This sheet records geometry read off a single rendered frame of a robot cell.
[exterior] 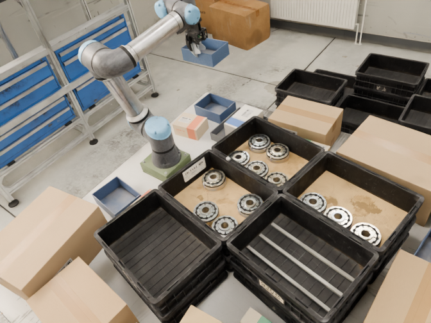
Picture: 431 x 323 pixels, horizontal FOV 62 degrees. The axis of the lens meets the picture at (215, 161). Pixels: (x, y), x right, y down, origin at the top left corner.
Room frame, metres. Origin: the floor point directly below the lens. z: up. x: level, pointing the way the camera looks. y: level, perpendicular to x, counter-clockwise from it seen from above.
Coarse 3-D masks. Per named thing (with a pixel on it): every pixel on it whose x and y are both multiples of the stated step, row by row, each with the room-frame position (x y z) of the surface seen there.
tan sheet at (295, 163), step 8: (248, 152) 1.23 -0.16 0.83; (264, 152) 1.21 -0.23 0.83; (264, 160) 1.15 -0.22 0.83; (288, 160) 1.12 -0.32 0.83; (296, 160) 1.12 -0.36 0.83; (304, 160) 1.11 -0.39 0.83; (272, 168) 1.10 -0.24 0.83; (280, 168) 1.09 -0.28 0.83; (288, 168) 1.08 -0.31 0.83; (296, 168) 1.07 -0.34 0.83; (288, 176) 1.03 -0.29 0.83
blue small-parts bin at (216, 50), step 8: (208, 40) 1.84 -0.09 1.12; (216, 40) 1.80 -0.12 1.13; (184, 48) 1.79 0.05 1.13; (208, 48) 1.84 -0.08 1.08; (216, 48) 1.80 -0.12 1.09; (224, 48) 1.73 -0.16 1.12; (184, 56) 1.77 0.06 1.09; (192, 56) 1.73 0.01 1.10; (200, 56) 1.69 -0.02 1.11; (208, 56) 1.66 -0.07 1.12; (216, 56) 1.67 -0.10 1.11; (224, 56) 1.72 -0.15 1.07; (208, 64) 1.66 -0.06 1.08; (216, 64) 1.66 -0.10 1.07
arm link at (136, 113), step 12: (84, 48) 1.40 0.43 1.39; (96, 48) 1.37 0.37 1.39; (108, 48) 1.37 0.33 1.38; (84, 60) 1.37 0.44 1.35; (108, 84) 1.39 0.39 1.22; (120, 84) 1.40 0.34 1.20; (120, 96) 1.40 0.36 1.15; (132, 96) 1.43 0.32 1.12; (132, 108) 1.42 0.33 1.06; (144, 108) 1.46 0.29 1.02; (132, 120) 1.42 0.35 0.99; (144, 120) 1.42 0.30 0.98
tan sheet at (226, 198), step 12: (228, 180) 1.07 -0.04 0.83; (180, 192) 1.06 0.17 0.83; (192, 192) 1.04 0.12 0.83; (204, 192) 1.03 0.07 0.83; (216, 192) 1.02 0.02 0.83; (228, 192) 1.00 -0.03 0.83; (240, 192) 0.99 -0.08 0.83; (192, 204) 0.98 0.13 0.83; (228, 204) 0.94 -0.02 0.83; (240, 216) 0.87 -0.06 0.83
